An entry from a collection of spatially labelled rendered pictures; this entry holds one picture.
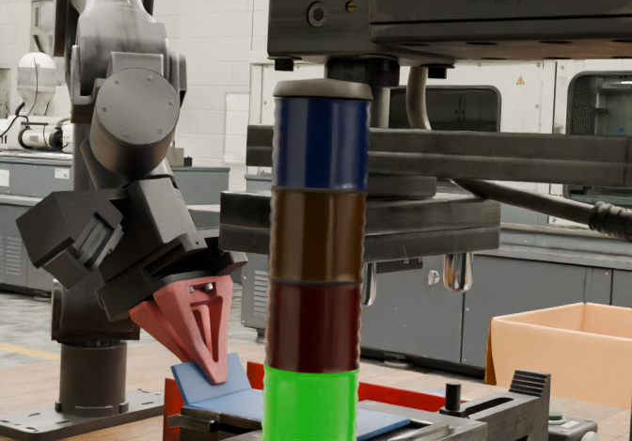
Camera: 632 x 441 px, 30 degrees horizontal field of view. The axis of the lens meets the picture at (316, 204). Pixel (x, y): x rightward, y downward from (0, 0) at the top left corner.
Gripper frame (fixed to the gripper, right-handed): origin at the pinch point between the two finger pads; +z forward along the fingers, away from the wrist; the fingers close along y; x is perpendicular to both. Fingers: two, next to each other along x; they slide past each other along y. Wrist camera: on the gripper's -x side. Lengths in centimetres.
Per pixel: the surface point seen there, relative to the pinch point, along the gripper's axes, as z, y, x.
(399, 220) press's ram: -1.9, 21.7, -4.5
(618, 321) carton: -2, -79, 271
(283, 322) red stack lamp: 4.6, 28.8, -28.8
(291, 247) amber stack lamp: 2.2, 30.5, -28.8
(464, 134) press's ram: -3.9, 28.4, -5.7
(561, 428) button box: 13.8, 7.4, 32.1
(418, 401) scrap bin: 6.8, 0.1, 23.7
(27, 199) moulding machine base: -254, -512, 489
